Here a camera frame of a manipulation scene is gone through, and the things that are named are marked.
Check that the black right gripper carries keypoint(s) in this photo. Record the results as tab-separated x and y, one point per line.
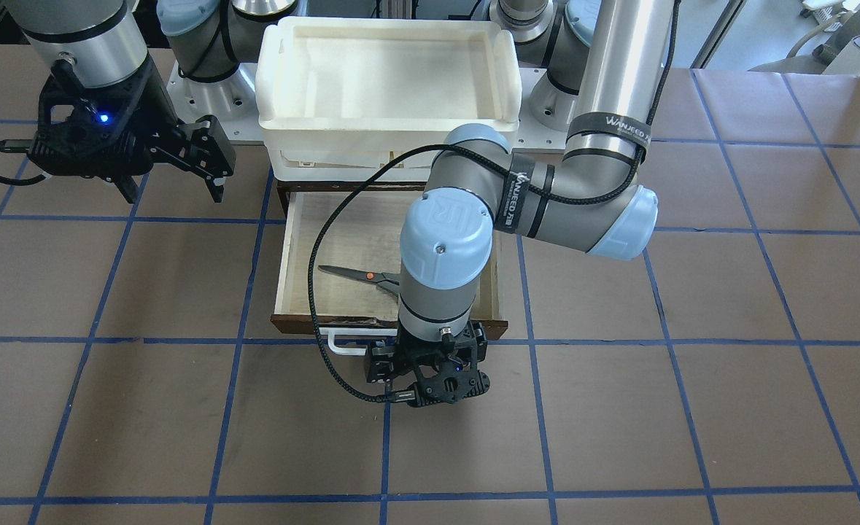
154	100

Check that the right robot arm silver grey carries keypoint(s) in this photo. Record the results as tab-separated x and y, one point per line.
212	41

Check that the wooden drawer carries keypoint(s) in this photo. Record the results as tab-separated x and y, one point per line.
364	237

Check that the white foam tray box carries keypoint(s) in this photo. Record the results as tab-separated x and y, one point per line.
327	40

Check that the grey orange handled scissors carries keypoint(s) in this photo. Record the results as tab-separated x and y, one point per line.
386	281

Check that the white metal drawer handle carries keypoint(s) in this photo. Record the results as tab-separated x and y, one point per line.
341	340

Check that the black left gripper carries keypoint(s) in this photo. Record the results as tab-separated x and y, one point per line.
380	362

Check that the grey chair in background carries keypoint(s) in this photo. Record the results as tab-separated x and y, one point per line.
840	54

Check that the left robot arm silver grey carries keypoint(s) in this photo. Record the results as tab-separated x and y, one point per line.
478	184

